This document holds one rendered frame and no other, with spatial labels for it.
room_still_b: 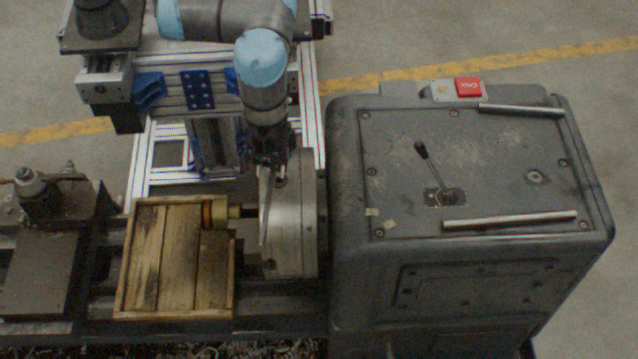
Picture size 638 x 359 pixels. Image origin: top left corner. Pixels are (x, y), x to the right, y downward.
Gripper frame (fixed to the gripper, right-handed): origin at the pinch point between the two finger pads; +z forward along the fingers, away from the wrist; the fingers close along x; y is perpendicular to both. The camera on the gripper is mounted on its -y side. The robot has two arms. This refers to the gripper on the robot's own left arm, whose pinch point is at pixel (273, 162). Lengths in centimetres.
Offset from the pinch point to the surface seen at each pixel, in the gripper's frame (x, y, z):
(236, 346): -14, 17, 79
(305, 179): 5.7, -3.9, 13.0
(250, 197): -7.4, -4.6, 24.2
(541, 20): 129, -205, 156
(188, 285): -24, 10, 47
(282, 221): 1.4, 5.1, 15.7
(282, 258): 1.6, 10.8, 22.5
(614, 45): 168, -186, 154
